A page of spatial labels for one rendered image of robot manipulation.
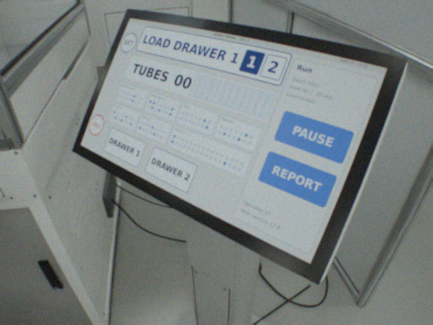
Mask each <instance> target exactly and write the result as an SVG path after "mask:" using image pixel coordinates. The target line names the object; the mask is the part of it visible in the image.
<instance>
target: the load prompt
mask: <svg viewBox="0 0 433 325"><path fill-rule="evenodd" d="M135 51H138V52H142V53H148V54H151V55H154V56H160V57H163V58H168V59H172V60H176V61H180V62H185V63H188V64H193V65H196V66H201V67H205V68H210V69H213V70H217V71H221V72H226V73H229V74H234V75H237V76H240V77H245V78H247V79H252V80H255V81H260V82H263V83H268V84H270V85H275V86H278V87H281V84H282V83H283V80H284V77H285V75H286V72H287V70H288V67H289V65H290V62H291V59H292V56H293V53H288V52H284V51H278V50H274V49H269V48H265V47H259V46H255V45H249V44H245V43H238V42H235V41H228V40H224V39H218V38H214V37H207V36H203V35H196V34H191V33H188V32H180V31H175V30H169V29H164V28H156V27H152V26H145V27H144V29H143V32H142V34H141V36H140V39H139V42H138V44H137V46H136V48H135Z"/></svg>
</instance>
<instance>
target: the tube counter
mask: <svg viewBox="0 0 433 325"><path fill-rule="evenodd" d="M169 91H171V92H173V93H177V94H180V95H184V96H186V97H189V98H193V99H195V100H199V101H201V102H206V103H208V104H212V105H214V106H218V107H221V108H224V109H227V110H230V111H233V112H237V113H240V114H243V115H246V116H249V117H252V118H255V119H258V120H260V121H264V122H266V123H267V121H268V119H269V116H270V113H271V111H272V108H273V105H274V103H275V100H276V98H277V95H278V93H274V92H271V91H267V90H264V89H259V88H257V87H252V86H249V85H245V84H242V83H237V82H235V81H230V80H227V79H222V78H219V77H215V76H212V75H209V74H204V73H201V72H196V71H193V70H188V69H185V68H180V67H179V68H178V70H177V73H176V75H175V77H174V80H173V83H172V85H171V87H170V90H169Z"/></svg>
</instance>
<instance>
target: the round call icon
mask: <svg viewBox="0 0 433 325"><path fill-rule="evenodd" d="M106 121H107V117H106V116H104V115H101V114H99V113H96V112H93V115H92V117H91V120H90V122H89V126H88V127H87V131H86V133H88V134H90V135H92V136H94V137H96V138H98V139H99V138H100V137H101V133H102V131H103V129H104V126H105V123H106Z"/></svg>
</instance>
